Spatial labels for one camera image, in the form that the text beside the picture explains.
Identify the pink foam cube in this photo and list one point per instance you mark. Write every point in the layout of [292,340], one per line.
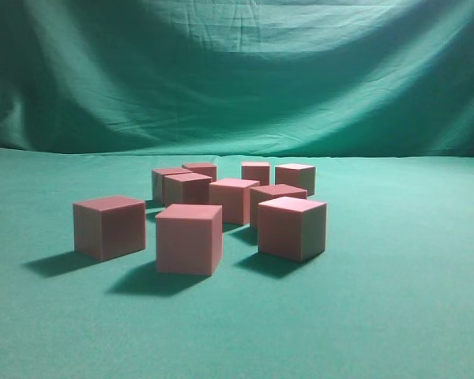
[205,168]
[292,228]
[109,227]
[233,194]
[259,194]
[189,239]
[298,175]
[158,175]
[256,170]
[191,188]

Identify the green cloth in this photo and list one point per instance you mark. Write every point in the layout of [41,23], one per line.
[378,95]

